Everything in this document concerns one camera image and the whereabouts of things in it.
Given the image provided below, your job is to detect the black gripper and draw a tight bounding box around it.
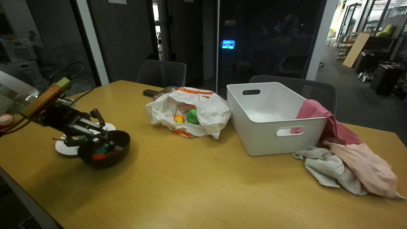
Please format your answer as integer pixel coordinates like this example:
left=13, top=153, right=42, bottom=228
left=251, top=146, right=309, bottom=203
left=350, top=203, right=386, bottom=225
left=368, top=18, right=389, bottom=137
left=42, top=104, right=107, bottom=146

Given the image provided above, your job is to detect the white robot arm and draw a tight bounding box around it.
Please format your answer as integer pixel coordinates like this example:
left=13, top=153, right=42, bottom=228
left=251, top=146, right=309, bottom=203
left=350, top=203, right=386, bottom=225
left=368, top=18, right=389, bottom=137
left=0, top=71, right=108, bottom=146

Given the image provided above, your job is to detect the black bowl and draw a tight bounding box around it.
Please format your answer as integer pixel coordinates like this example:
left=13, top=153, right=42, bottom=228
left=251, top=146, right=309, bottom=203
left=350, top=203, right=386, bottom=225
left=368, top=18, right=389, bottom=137
left=78, top=130, right=131, bottom=169

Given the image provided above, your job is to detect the red ball in bowl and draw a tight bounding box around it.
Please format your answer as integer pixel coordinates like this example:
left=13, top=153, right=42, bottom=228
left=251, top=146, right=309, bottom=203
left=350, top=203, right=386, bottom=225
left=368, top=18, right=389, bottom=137
left=92, top=154, right=107, bottom=161

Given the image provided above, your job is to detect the white paper plate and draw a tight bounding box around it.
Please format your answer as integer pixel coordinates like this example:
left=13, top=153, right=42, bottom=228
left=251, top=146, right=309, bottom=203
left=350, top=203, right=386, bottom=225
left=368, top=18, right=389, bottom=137
left=55, top=122, right=117, bottom=156

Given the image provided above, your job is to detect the black flat box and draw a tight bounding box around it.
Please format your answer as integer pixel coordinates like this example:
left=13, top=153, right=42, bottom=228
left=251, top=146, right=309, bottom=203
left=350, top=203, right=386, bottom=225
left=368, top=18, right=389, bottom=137
left=143, top=89, right=162, bottom=98

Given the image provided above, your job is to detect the green ball in bag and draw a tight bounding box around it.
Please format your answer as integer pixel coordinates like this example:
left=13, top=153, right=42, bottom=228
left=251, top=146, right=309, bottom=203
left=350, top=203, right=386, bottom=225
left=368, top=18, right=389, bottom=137
left=186, top=109, right=199, bottom=125

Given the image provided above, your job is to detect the white orange plastic bag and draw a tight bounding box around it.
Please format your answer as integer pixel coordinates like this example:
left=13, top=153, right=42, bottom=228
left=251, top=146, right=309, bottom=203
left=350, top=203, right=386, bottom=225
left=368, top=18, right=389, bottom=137
left=146, top=86, right=232, bottom=140

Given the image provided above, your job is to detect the white plastic bin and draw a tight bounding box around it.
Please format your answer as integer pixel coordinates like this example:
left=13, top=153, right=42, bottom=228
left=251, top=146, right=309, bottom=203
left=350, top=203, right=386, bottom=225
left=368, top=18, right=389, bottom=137
left=227, top=81, right=327, bottom=156

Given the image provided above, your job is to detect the grey cloth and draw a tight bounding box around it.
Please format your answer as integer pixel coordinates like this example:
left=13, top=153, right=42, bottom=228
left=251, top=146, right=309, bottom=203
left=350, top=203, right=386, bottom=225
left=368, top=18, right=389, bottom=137
left=293, top=147, right=367, bottom=196

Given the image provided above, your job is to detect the pink cloth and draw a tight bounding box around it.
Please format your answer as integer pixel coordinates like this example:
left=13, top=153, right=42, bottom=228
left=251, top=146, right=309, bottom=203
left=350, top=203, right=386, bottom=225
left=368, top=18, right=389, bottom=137
left=297, top=99, right=405, bottom=200

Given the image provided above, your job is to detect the blue lit wall display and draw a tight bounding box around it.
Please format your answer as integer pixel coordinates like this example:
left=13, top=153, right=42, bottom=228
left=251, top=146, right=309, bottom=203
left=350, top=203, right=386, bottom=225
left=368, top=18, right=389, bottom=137
left=222, top=39, right=236, bottom=49

